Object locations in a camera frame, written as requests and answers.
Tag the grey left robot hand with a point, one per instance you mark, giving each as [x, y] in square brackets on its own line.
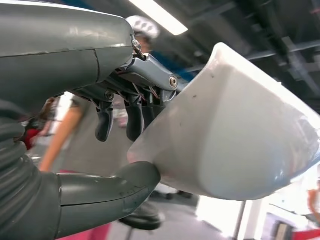
[50, 49]

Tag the person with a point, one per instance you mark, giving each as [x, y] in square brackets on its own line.
[32, 139]
[87, 149]
[313, 198]

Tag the ceiling light panel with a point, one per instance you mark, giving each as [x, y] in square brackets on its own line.
[160, 16]

